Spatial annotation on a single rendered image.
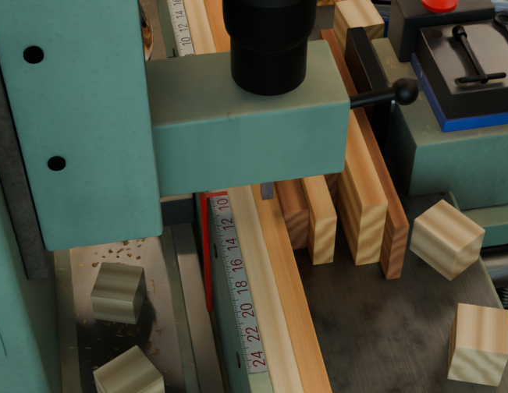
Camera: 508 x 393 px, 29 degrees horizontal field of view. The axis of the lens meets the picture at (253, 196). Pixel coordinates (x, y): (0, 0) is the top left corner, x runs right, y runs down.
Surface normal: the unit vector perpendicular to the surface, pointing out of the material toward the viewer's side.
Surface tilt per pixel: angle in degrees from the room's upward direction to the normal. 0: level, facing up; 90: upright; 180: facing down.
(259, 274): 0
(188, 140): 90
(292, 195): 0
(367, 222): 90
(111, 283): 0
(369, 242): 90
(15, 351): 90
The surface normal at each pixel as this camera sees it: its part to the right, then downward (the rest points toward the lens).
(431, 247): -0.76, 0.48
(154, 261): 0.00, -0.68
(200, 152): 0.18, 0.73
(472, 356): -0.18, 0.73
